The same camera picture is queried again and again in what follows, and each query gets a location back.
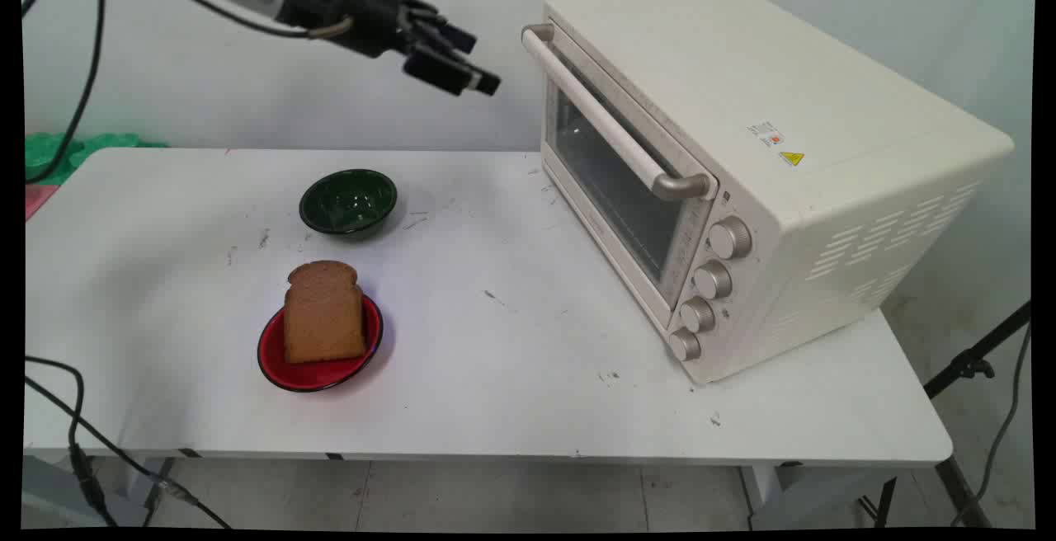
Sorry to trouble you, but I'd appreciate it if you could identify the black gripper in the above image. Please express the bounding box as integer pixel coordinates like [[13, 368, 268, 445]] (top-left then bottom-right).
[[276, 0, 502, 98]]

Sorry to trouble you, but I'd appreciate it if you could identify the red plate with black rim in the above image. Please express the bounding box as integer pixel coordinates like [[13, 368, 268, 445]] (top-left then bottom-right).
[[257, 292, 384, 393]]

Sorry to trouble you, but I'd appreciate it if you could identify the brown bread slice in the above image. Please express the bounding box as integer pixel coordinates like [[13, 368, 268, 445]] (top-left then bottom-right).
[[283, 260, 368, 365]]

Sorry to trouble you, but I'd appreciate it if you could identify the dark green bowl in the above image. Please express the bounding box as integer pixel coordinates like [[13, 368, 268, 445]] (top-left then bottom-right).
[[299, 168, 398, 238]]

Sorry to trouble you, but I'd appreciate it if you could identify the grey table leg frame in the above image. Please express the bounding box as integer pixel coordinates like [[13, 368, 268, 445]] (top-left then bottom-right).
[[22, 452, 176, 529]]

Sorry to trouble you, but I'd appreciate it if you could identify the cream toaster oven body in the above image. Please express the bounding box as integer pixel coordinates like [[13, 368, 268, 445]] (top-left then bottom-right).
[[540, 0, 1016, 386]]

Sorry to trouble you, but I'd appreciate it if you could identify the grey cable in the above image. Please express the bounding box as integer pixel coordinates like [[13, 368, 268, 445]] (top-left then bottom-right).
[[951, 322, 1034, 528]]

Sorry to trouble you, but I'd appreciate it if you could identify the black tripod stand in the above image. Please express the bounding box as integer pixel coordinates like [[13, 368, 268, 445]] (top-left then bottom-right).
[[858, 301, 1033, 529]]

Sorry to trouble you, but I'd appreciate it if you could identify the pink foam mat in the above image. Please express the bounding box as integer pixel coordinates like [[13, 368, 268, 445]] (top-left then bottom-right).
[[24, 184, 60, 223]]

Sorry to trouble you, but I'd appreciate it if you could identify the silver oven knob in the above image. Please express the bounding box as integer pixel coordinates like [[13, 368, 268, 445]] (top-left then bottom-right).
[[693, 260, 733, 301], [667, 327, 702, 363], [679, 296, 717, 334], [708, 217, 753, 261]]

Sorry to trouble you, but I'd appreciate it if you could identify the black cable with connector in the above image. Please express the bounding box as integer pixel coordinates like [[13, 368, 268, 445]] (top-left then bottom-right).
[[24, 355, 233, 530]]

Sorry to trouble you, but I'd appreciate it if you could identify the green foam mat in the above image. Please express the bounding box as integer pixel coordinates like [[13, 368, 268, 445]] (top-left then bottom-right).
[[24, 132, 170, 187]]

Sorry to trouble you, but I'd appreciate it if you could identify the white table leg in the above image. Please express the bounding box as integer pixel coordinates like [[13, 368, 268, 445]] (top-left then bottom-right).
[[740, 463, 892, 530]]

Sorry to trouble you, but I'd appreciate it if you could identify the black hanging arm cable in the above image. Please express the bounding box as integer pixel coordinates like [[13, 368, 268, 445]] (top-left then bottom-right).
[[23, 0, 109, 185]]

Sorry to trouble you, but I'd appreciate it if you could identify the glass oven door with handle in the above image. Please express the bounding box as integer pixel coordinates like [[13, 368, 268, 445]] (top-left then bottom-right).
[[521, 22, 719, 329]]

